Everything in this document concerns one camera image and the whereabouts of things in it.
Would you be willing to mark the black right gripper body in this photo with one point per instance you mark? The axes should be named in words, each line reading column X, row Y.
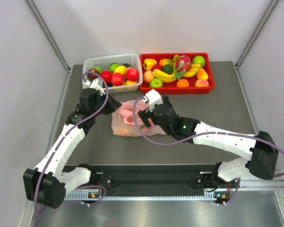
column 146, row 114

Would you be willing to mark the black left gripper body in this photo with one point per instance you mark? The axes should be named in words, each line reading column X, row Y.
column 110, row 108

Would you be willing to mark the pink plastic bag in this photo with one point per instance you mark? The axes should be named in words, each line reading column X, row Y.
column 123, row 121

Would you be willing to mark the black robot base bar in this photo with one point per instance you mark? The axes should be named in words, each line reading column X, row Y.
column 154, row 183

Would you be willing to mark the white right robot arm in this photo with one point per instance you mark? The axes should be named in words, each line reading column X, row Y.
column 257, row 154

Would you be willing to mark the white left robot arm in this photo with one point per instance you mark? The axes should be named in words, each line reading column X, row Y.
column 46, row 184

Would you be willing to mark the orange fruit in tray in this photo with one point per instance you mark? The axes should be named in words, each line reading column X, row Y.
column 182, row 83

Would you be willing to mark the pink dragon fruit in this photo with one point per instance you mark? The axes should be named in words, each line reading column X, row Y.
column 181, row 64

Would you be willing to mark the dark red apple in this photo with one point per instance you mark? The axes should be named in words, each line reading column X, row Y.
column 92, row 76

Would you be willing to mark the red plastic tray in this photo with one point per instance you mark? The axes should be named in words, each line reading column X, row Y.
column 170, row 88

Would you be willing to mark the red apple left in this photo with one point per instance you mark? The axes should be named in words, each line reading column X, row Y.
column 107, row 76

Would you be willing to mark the green apple in tray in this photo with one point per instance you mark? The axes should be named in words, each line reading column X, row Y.
column 156, row 83

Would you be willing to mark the red apple front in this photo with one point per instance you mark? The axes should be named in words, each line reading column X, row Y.
column 117, row 79

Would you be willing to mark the yellow banana bunch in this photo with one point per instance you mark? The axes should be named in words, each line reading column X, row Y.
column 168, row 78

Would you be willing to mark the green apple in basket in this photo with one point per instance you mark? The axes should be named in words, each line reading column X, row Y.
column 113, row 67

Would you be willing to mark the peach left in tray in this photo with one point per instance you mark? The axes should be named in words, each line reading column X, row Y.
column 148, row 76

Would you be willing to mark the peach in tray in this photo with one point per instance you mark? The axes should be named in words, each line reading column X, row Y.
column 148, row 76
column 202, row 83

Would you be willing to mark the yellow lemon front right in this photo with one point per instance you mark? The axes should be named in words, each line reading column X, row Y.
column 130, row 82

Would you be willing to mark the yellow lemon in basket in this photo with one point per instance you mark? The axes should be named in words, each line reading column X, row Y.
column 120, row 69

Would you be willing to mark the dark green lime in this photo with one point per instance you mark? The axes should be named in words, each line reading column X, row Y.
column 167, row 69

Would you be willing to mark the peach right in tray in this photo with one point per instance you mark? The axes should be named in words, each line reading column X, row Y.
column 202, row 83

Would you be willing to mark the red strawberry in tray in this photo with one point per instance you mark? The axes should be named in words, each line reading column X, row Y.
column 157, row 66

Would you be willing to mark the red apple right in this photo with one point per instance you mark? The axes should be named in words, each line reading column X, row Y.
column 132, row 74

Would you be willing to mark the yellow orange mango back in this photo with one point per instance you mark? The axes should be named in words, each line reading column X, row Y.
column 164, row 62

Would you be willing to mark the yellow bell pepper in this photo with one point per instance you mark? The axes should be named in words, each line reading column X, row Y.
column 149, row 63

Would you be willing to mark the orange yellow mango right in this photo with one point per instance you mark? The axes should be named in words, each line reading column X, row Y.
column 202, row 74

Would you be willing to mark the white perforated plastic basket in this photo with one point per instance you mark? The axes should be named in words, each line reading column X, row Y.
column 104, row 62

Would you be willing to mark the large green apple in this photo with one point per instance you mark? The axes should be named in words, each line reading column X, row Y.
column 199, row 60

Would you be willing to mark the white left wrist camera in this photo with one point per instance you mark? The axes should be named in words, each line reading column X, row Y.
column 96, row 84

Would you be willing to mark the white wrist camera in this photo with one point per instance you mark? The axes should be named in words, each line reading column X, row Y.
column 153, row 98
column 96, row 84

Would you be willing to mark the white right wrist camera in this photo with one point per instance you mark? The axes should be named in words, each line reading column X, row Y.
column 153, row 98

